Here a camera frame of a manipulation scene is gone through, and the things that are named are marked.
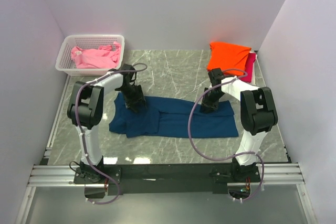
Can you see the pink t shirt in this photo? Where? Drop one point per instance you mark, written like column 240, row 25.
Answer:
column 105, row 57

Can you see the folded white t shirt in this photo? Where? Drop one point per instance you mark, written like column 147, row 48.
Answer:
column 253, row 76

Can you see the white perforated plastic basket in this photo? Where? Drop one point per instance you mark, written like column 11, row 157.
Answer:
column 65, row 63

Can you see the folded magenta t shirt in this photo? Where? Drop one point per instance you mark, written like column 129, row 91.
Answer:
column 249, row 67

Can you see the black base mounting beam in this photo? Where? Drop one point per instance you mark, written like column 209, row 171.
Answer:
column 168, row 178

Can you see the aluminium extrusion rail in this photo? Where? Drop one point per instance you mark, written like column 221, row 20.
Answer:
column 63, row 176

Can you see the folded orange t shirt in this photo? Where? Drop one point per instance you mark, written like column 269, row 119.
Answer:
column 229, row 57

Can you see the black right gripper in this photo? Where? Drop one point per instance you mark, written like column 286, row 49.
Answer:
column 211, row 107

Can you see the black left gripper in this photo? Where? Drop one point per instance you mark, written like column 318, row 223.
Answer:
column 138, row 97

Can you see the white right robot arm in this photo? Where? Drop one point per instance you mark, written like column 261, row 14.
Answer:
column 257, row 115

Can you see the navy blue t shirt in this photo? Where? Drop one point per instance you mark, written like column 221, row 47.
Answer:
column 168, row 117

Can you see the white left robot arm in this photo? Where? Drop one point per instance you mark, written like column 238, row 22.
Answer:
column 85, row 109

